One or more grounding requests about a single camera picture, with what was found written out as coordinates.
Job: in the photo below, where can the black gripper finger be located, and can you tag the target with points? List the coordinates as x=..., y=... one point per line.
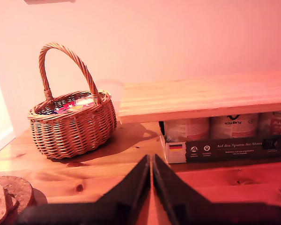
x=131, y=187
x=173, y=187

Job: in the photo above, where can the shrink-wrapped pet food can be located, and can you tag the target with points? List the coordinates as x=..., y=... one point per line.
x=234, y=127
x=276, y=124
x=187, y=129

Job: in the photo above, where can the dark cardboard can tray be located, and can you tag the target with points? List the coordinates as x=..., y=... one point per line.
x=224, y=152

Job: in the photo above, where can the long wooden board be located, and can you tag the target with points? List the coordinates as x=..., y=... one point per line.
x=201, y=98

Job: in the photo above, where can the colourful printed packet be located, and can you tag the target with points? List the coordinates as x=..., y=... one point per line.
x=68, y=108

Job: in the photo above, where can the thick round cork coaster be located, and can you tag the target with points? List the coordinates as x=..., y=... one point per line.
x=16, y=187

